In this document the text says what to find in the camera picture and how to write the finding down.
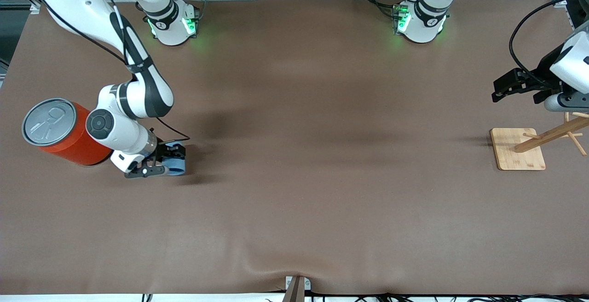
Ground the light blue cup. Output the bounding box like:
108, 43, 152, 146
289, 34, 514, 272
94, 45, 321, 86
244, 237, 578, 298
159, 141, 187, 176

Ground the wooden mug tree stand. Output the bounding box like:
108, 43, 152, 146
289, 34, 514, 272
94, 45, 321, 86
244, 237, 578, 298
490, 112, 589, 171

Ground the orange canister with grey lid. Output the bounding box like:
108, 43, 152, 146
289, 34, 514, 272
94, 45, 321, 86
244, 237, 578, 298
22, 98, 114, 166

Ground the brown table mat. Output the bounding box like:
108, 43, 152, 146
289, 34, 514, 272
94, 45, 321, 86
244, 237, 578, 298
0, 0, 589, 296

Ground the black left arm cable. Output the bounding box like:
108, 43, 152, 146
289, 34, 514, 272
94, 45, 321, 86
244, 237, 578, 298
509, 0, 589, 86

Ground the metal bracket with brown bar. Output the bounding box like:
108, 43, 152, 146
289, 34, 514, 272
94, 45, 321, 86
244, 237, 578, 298
285, 275, 312, 302

